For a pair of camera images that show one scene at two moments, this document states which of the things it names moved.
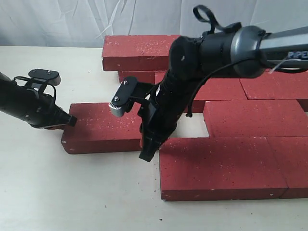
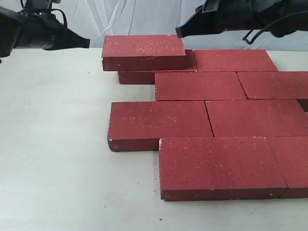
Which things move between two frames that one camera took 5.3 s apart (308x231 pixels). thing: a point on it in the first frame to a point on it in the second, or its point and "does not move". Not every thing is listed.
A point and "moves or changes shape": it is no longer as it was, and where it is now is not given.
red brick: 132,53 does not move
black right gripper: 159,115 to 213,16
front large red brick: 217,168 does not move
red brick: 291,152 does not move
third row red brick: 277,118 does not move
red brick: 97,129 moves or changes shape
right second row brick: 277,85 does not move
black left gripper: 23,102 to 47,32
